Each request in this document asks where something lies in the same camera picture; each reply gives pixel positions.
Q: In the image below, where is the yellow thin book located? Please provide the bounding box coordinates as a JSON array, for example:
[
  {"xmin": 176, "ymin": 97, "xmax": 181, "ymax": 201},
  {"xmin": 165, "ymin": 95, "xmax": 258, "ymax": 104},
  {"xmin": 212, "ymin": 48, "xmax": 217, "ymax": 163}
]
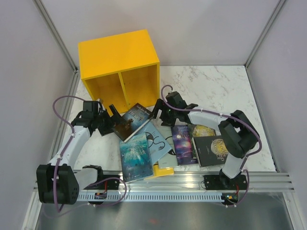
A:
[{"xmin": 153, "ymin": 164, "xmax": 174, "ymax": 177}]

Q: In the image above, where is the aluminium corner post right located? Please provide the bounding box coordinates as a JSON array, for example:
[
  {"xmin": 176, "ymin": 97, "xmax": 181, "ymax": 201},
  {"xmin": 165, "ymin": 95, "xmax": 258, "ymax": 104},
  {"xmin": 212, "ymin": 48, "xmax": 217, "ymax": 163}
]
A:
[{"xmin": 244, "ymin": 0, "xmax": 287, "ymax": 69}]

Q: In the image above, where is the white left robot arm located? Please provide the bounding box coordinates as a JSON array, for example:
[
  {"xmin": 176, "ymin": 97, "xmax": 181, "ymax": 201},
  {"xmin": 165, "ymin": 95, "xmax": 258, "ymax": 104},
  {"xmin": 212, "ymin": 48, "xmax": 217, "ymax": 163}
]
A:
[{"xmin": 36, "ymin": 101, "xmax": 123, "ymax": 205}]

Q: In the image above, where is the grey thin book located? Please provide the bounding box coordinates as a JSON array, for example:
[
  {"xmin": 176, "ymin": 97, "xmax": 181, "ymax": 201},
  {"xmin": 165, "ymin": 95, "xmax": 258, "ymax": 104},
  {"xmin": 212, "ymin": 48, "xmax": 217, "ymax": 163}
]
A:
[{"xmin": 158, "ymin": 126, "xmax": 178, "ymax": 169}]

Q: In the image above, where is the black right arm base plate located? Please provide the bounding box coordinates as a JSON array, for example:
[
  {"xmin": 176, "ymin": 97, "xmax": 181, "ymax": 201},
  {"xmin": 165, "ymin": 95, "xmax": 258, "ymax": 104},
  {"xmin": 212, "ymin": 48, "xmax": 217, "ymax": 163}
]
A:
[{"xmin": 204, "ymin": 174, "xmax": 248, "ymax": 190}]

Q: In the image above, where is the aluminium corner post left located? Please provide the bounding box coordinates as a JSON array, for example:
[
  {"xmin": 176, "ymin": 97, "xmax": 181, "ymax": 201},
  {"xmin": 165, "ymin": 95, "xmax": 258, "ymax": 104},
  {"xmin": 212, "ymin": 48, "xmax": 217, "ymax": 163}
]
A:
[{"xmin": 33, "ymin": 0, "xmax": 80, "ymax": 72}]

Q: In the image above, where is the yellow wooden shelf box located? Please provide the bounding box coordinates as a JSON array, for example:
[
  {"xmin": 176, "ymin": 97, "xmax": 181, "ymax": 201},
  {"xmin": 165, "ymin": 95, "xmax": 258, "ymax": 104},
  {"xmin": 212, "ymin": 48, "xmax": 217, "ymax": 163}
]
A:
[{"xmin": 78, "ymin": 29, "xmax": 160, "ymax": 113}]

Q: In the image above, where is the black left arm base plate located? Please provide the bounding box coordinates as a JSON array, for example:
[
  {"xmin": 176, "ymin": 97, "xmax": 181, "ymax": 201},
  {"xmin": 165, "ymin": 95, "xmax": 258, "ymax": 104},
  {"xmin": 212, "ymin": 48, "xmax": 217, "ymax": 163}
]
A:
[{"xmin": 94, "ymin": 175, "xmax": 120, "ymax": 192}]

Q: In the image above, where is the black Moon Sixpence book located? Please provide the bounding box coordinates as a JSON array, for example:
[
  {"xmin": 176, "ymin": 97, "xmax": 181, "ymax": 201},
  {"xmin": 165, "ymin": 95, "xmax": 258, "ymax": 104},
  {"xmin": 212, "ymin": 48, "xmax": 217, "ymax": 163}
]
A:
[{"xmin": 192, "ymin": 136, "xmax": 229, "ymax": 167}]

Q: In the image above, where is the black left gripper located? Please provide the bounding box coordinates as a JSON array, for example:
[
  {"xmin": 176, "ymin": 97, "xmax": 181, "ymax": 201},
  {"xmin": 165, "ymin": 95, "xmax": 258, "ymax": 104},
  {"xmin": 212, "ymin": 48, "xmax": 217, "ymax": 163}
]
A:
[{"xmin": 94, "ymin": 104, "xmax": 126, "ymax": 136}]

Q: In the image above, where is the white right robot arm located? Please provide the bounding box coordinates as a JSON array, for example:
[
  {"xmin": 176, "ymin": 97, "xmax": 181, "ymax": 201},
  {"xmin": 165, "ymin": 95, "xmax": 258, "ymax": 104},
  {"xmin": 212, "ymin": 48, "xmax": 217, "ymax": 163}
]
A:
[{"xmin": 150, "ymin": 91, "xmax": 262, "ymax": 189}]

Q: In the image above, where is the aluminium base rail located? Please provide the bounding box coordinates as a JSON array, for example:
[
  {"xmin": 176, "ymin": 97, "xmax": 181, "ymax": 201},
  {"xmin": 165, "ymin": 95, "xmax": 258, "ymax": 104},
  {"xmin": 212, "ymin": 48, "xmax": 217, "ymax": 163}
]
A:
[{"xmin": 33, "ymin": 170, "xmax": 295, "ymax": 194}]

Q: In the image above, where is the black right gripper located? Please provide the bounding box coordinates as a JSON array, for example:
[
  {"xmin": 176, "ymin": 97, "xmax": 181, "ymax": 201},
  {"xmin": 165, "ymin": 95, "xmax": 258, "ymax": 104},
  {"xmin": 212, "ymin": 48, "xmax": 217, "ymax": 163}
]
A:
[{"xmin": 148, "ymin": 98, "xmax": 177, "ymax": 127}]

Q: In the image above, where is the blue 20000 Leagues book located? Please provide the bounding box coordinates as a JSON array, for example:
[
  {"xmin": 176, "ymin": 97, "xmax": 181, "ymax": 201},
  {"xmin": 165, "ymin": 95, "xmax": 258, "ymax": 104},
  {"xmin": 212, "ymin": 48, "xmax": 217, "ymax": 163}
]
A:
[{"xmin": 119, "ymin": 133, "xmax": 154, "ymax": 183}]

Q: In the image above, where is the dark Wuthering Heights book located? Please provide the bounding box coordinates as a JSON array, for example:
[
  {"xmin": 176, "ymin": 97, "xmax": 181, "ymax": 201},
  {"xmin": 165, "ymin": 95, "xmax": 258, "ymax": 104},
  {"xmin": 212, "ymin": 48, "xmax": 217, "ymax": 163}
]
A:
[{"xmin": 114, "ymin": 103, "xmax": 152, "ymax": 143}]

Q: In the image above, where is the purple galaxy cover book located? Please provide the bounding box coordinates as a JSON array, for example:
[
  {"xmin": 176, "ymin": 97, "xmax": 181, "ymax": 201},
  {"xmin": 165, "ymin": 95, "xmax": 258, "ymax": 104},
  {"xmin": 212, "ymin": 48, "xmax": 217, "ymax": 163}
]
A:
[{"xmin": 171, "ymin": 125, "xmax": 198, "ymax": 165}]

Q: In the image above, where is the perforated cable duct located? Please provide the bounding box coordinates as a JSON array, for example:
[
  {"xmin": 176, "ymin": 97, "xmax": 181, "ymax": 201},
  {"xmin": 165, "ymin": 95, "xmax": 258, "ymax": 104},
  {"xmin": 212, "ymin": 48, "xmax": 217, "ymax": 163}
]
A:
[{"xmin": 77, "ymin": 191, "xmax": 224, "ymax": 202}]

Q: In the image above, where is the light blue Old Man book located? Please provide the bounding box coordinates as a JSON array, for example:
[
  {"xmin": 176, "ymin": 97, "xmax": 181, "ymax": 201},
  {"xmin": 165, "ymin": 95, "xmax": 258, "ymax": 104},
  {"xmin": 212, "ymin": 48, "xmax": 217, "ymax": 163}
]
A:
[{"xmin": 128, "ymin": 121, "xmax": 172, "ymax": 165}]

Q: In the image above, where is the aluminium corner post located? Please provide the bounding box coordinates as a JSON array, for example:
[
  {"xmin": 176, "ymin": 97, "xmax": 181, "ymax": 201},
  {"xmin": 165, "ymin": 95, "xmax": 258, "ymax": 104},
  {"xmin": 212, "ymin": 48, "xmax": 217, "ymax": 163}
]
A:
[
  {"xmin": 33, "ymin": 0, "xmax": 80, "ymax": 72},
  {"xmin": 244, "ymin": 0, "xmax": 287, "ymax": 69}
]

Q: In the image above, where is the green gold cover book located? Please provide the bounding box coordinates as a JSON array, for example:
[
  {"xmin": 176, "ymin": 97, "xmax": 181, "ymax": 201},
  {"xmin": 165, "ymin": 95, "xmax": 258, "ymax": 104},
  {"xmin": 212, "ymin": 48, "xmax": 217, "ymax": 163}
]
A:
[{"xmin": 189, "ymin": 125, "xmax": 216, "ymax": 137}]

